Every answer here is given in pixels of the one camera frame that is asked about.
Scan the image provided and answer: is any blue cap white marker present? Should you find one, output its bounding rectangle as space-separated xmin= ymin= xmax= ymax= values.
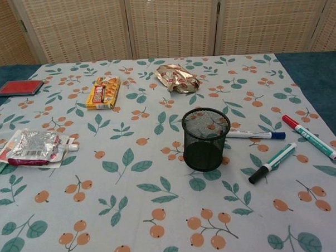
xmin=226 ymin=128 xmax=287 ymax=143

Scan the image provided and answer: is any red ink pad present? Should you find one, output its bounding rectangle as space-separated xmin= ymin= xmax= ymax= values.
xmin=0 ymin=79 xmax=45 ymax=98

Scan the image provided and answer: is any gold foil snack wrapper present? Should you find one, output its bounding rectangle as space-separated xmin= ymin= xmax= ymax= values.
xmin=154 ymin=62 xmax=201 ymax=96

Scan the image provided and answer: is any black cap green marker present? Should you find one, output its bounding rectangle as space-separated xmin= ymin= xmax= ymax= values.
xmin=246 ymin=142 xmax=299 ymax=185

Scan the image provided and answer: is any white red flat packet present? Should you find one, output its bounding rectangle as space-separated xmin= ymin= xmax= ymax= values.
xmin=0 ymin=127 xmax=65 ymax=172

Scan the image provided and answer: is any floral leaf berry tablecloth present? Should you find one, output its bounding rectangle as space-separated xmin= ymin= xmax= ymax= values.
xmin=0 ymin=50 xmax=336 ymax=252

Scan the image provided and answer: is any woven bamboo folding screen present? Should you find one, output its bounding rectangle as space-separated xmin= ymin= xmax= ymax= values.
xmin=0 ymin=0 xmax=336 ymax=67

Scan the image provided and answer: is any red cap green marker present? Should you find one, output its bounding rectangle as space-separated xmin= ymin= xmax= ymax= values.
xmin=281 ymin=112 xmax=336 ymax=163

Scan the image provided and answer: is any black mesh pen cup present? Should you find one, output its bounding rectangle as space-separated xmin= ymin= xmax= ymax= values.
xmin=181 ymin=106 xmax=233 ymax=173

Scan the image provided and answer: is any silver spout pouch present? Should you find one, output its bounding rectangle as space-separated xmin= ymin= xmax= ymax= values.
xmin=6 ymin=127 xmax=80 ymax=168

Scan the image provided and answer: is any yellow curry box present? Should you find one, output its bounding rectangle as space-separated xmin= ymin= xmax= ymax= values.
xmin=85 ymin=75 xmax=123 ymax=111

